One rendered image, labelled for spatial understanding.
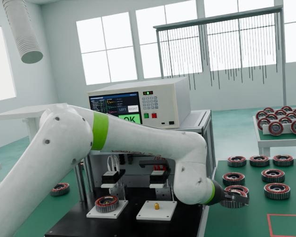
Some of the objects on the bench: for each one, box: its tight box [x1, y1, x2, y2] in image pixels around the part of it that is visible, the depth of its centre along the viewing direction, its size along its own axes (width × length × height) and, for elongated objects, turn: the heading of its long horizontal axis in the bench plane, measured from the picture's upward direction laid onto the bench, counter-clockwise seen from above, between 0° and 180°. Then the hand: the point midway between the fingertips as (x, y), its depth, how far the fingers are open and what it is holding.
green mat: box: [203, 158, 296, 237], centre depth 141 cm, size 94×61×1 cm, turn 17°
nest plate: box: [86, 200, 128, 219], centre depth 142 cm, size 15×15×1 cm
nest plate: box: [136, 201, 177, 221], centre depth 135 cm, size 15×15×1 cm
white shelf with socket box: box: [0, 103, 67, 140], centre depth 216 cm, size 35×37×46 cm
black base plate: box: [45, 187, 204, 237], centre depth 140 cm, size 47×64×2 cm
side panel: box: [205, 118, 217, 180], centre depth 163 cm, size 28×3×32 cm, turn 17°
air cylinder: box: [110, 184, 128, 198], centre depth 155 cm, size 5×8×6 cm
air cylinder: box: [155, 184, 172, 199], centre depth 148 cm, size 5×8×6 cm
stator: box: [261, 169, 285, 183], centre depth 156 cm, size 11×11×4 cm
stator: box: [225, 185, 249, 198], centre depth 142 cm, size 11×11×4 cm
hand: (232, 198), depth 123 cm, fingers closed on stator, 11 cm apart
